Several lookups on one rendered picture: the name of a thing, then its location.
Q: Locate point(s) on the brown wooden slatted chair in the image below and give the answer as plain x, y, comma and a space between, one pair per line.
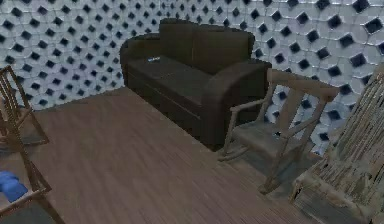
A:
15, 116

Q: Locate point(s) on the blue cushion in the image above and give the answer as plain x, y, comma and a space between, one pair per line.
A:
11, 186

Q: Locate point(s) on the weathered slatted wooden chair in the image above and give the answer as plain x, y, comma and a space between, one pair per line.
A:
350, 166

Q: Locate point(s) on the dark brown sofa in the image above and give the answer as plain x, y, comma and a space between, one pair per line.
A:
186, 83

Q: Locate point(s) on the brown wooden rocking chair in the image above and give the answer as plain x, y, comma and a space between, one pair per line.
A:
266, 133

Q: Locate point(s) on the small blue white remote control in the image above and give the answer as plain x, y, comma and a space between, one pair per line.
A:
153, 59

